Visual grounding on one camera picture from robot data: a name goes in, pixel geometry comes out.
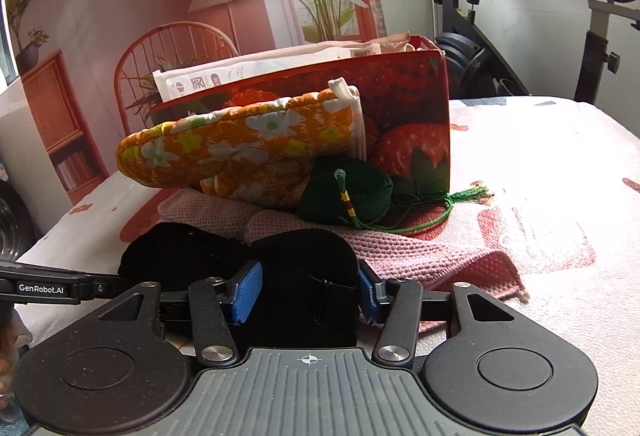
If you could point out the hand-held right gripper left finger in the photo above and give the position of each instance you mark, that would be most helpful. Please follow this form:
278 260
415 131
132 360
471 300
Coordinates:
246 290

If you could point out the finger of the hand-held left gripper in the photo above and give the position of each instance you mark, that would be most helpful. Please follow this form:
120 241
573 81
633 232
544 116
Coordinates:
102 287

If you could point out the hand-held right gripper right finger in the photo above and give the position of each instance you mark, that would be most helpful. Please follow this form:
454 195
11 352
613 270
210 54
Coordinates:
366 293

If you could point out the black cloth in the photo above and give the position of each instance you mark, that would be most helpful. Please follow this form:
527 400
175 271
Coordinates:
300 266

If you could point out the red strawberry print box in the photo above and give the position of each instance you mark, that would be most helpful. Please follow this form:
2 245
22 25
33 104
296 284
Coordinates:
410 81

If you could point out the white packet with dark contents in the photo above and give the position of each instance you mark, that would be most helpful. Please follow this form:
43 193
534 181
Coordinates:
210 76

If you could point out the person's left hand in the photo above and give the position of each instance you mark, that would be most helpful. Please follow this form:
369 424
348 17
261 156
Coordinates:
11 341

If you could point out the black wheel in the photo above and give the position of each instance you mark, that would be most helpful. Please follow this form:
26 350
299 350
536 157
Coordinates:
15 226

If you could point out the pink knitted cloth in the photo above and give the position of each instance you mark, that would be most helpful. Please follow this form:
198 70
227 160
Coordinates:
425 256

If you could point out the green pouch with tassel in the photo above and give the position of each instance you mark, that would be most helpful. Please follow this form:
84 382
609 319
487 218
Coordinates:
360 191

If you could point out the orange floral oven mitt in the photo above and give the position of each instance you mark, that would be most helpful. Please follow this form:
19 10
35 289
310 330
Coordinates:
250 136

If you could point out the plain white packet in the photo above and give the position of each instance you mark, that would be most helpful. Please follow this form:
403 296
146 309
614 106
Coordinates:
350 49

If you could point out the black exercise bike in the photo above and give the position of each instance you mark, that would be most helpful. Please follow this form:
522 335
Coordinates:
465 51

